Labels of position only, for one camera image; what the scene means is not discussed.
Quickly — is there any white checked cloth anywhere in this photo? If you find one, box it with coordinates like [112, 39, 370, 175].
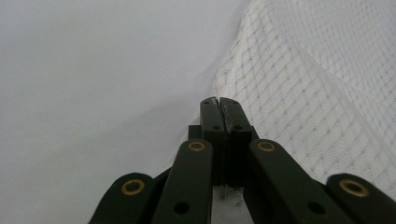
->
[164, 0, 396, 224]

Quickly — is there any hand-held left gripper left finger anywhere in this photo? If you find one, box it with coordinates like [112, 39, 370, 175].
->
[188, 96, 227, 187]

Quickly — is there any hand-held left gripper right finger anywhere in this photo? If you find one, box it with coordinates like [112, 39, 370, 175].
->
[219, 96, 260, 189]

